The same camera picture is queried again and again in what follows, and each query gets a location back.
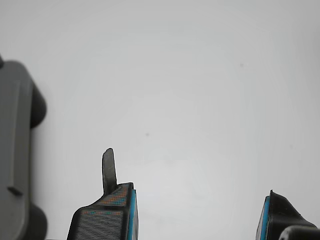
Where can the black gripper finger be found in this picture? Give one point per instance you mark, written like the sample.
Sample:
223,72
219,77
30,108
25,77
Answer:
282,212
105,220

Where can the gray frame holder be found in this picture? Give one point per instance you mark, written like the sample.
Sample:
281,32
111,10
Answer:
15,150

